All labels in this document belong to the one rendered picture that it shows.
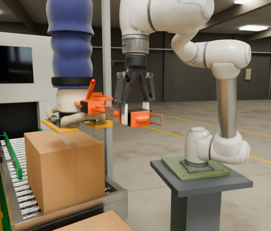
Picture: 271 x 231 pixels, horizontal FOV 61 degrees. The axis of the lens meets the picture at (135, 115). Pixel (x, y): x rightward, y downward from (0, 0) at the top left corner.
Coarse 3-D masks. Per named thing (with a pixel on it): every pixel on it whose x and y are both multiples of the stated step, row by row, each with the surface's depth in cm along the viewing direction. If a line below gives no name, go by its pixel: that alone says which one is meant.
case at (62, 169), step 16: (32, 144) 150; (48, 144) 148; (64, 144) 148; (80, 144) 148; (96, 144) 149; (32, 160) 156; (48, 160) 134; (64, 160) 139; (80, 160) 145; (96, 160) 151; (32, 176) 163; (48, 176) 135; (64, 176) 140; (80, 176) 146; (96, 176) 152; (48, 192) 136; (64, 192) 142; (80, 192) 148; (96, 192) 154; (48, 208) 137
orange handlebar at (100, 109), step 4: (96, 96) 162; (100, 96) 156; (104, 96) 152; (108, 96) 150; (104, 100) 142; (108, 100) 144; (76, 104) 117; (80, 104) 112; (92, 108) 101; (96, 108) 98; (100, 108) 95; (104, 108) 93; (96, 112) 98; (100, 112) 97; (104, 112) 92; (116, 112) 84; (116, 116) 84; (140, 116) 74; (144, 116) 75; (148, 116) 76; (136, 120) 74; (140, 120) 74; (144, 120) 74; (148, 120) 75
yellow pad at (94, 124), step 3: (90, 120) 130; (93, 120) 128; (87, 123) 127; (90, 123) 124; (93, 123) 123; (96, 123) 122; (99, 123) 123; (102, 123) 123; (105, 123) 123; (108, 123) 123; (111, 123) 124; (90, 126) 124; (93, 126) 120; (96, 126) 119; (99, 126) 120; (102, 126) 121; (105, 126) 122; (108, 126) 123
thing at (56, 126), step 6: (42, 120) 133; (48, 120) 130; (60, 120) 117; (48, 126) 122; (54, 126) 115; (60, 126) 113; (66, 126) 113; (72, 126) 114; (60, 132) 109; (66, 132) 111
